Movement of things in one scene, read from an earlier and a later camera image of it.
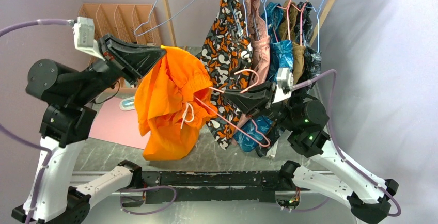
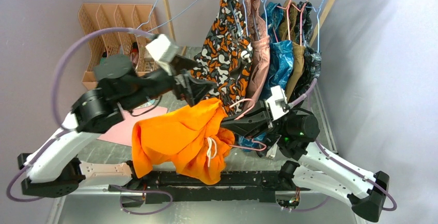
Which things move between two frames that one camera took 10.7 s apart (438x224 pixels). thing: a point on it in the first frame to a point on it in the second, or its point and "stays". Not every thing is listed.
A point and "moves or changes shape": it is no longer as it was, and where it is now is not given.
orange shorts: (173, 100) moves or changes shape
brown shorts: (288, 13) stays
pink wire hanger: (232, 122) to (244, 113)
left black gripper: (132, 60) to (182, 65)
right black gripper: (252, 100) to (259, 118)
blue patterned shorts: (256, 133) stays
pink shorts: (259, 29) stays
